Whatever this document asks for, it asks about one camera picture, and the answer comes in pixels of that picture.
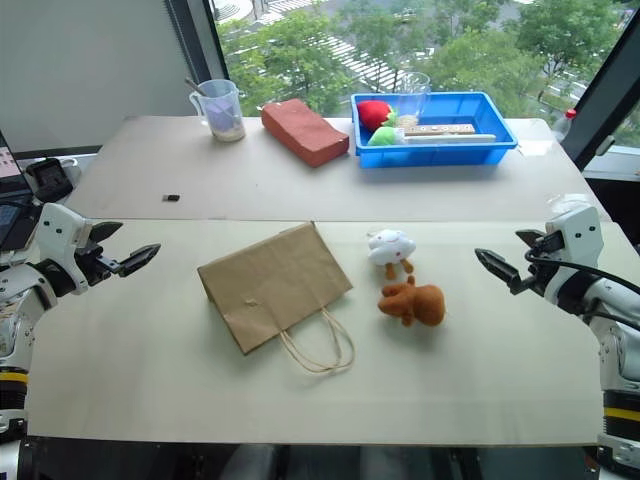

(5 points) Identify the blue plastic bin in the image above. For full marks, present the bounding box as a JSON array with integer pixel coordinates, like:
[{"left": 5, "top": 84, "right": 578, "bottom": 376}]
[{"left": 349, "top": 90, "right": 519, "bottom": 170}]

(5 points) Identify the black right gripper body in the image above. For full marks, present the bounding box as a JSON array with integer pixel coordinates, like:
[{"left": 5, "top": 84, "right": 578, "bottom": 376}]
[{"left": 506, "top": 238, "right": 552, "bottom": 297}]

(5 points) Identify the white plush toy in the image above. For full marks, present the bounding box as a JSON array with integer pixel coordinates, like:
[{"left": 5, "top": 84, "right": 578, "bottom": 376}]
[{"left": 367, "top": 228, "right": 418, "bottom": 280}]

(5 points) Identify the orange plush toy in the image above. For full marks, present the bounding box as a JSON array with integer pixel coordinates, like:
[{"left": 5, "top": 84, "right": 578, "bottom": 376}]
[{"left": 376, "top": 274, "right": 448, "bottom": 329}]

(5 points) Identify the laptop computer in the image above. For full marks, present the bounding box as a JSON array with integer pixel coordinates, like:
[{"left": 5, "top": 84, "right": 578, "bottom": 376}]
[{"left": 0, "top": 130, "right": 44, "bottom": 252}]

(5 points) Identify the clear measuring cup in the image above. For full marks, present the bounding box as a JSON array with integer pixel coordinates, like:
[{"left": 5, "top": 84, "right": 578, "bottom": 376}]
[{"left": 188, "top": 78, "right": 247, "bottom": 143}]

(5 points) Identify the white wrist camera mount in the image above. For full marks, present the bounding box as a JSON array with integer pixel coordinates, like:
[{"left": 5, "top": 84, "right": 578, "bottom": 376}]
[
  {"left": 544, "top": 204, "right": 601, "bottom": 301},
  {"left": 35, "top": 202, "right": 94, "bottom": 292}
]

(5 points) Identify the plastic bottle with red cap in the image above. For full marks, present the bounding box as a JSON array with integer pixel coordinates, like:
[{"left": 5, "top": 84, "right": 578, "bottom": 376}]
[{"left": 551, "top": 106, "right": 579, "bottom": 147}]

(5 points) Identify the wooden block with holes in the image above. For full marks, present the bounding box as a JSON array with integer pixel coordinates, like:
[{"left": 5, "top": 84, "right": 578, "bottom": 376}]
[{"left": 402, "top": 122, "right": 477, "bottom": 137}]

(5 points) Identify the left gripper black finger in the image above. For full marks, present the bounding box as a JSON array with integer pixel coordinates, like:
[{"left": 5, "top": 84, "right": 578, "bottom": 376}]
[
  {"left": 119, "top": 243, "right": 163, "bottom": 278},
  {"left": 88, "top": 221, "right": 124, "bottom": 247}
]

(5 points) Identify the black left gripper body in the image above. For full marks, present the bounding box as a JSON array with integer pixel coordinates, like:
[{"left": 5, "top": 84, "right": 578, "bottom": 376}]
[{"left": 74, "top": 243, "right": 123, "bottom": 289}]

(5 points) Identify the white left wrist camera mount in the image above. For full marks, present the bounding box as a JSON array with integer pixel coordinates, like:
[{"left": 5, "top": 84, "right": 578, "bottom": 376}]
[{"left": 35, "top": 202, "right": 94, "bottom": 292}]

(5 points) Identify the metal spoon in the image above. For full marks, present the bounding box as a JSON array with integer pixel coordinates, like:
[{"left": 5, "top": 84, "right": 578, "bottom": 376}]
[{"left": 183, "top": 76, "right": 241, "bottom": 124}]

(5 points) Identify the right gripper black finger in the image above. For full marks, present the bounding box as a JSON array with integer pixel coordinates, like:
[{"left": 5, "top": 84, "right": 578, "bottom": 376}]
[
  {"left": 515, "top": 228, "right": 548, "bottom": 247},
  {"left": 474, "top": 247, "right": 522, "bottom": 288}
]

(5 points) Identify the clear plastic cup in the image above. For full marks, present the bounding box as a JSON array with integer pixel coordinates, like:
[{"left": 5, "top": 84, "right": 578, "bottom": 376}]
[{"left": 397, "top": 71, "right": 433, "bottom": 127}]

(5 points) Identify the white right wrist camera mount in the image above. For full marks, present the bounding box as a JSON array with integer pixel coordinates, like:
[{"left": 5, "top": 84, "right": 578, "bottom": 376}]
[{"left": 544, "top": 204, "right": 601, "bottom": 301}]

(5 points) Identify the green plush toy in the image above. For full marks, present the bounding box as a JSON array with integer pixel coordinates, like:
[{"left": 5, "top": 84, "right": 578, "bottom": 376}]
[{"left": 367, "top": 125, "right": 407, "bottom": 148}]

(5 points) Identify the black box device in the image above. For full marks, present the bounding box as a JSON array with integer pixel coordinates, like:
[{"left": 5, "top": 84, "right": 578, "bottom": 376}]
[{"left": 25, "top": 157, "right": 76, "bottom": 204}]

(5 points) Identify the red strawberry plush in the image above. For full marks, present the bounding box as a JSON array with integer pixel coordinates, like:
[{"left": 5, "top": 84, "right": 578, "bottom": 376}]
[{"left": 356, "top": 99, "right": 402, "bottom": 133}]

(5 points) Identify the dark window frame pillar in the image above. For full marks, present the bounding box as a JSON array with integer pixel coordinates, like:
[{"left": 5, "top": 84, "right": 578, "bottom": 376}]
[
  {"left": 561, "top": 27, "right": 640, "bottom": 175},
  {"left": 163, "top": 0, "right": 232, "bottom": 121}
]

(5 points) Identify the red brick block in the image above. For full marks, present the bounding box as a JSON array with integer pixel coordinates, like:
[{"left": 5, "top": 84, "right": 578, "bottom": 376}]
[{"left": 260, "top": 97, "right": 351, "bottom": 169}]

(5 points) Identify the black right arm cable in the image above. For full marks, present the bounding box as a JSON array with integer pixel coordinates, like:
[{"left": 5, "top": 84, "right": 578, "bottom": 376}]
[{"left": 524, "top": 249, "right": 640, "bottom": 332}]

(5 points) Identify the brown paper bag with handles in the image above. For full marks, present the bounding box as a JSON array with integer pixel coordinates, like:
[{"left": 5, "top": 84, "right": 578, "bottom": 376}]
[{"left": 197, "top": 221, "right": 357, "bottom": 374}]

